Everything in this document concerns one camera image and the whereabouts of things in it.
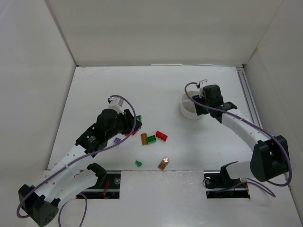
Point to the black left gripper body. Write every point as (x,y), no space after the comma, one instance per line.
(132,121)

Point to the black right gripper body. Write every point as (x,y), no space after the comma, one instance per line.
(197,104)

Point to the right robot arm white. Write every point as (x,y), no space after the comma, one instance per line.
(270,156)

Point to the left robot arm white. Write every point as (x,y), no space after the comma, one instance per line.
(78,170)

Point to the white round divided container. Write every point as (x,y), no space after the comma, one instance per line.
(187,108)

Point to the orange-brown long lego plate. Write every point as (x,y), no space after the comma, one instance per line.
(144,139)

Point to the green 2x2 lego brick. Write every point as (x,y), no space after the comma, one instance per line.
(151,139)

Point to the small green lego piece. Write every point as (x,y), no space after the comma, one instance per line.
(138,163)

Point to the red long lego brick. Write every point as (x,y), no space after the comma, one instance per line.
(161,136)

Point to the aluminium rail right edge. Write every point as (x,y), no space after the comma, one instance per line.
(248,97)

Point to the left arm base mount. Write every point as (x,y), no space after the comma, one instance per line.
(106,189)

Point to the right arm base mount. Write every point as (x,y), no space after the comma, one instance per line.
(219,185)

